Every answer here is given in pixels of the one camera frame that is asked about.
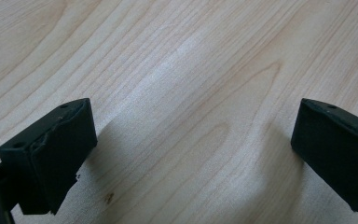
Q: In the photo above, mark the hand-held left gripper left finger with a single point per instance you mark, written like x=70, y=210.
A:
x=56, y=152

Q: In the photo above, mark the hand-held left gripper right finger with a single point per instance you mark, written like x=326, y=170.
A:
x=338, y=149

